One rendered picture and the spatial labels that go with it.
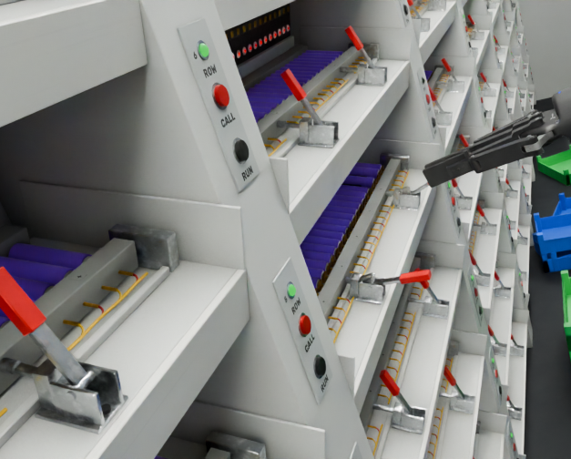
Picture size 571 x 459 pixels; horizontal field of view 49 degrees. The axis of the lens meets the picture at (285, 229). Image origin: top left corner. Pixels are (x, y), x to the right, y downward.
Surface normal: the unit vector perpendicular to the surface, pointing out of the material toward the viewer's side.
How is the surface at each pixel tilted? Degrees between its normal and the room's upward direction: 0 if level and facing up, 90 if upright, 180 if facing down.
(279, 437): 90
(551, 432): 0
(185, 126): 90
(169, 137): 90
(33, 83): 107
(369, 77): 90
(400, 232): 17
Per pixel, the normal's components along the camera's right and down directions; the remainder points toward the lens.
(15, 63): 0.94, 0.12
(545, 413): -0.32, -0.88
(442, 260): -0.33, 0.44
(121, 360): -0.04, -0.89
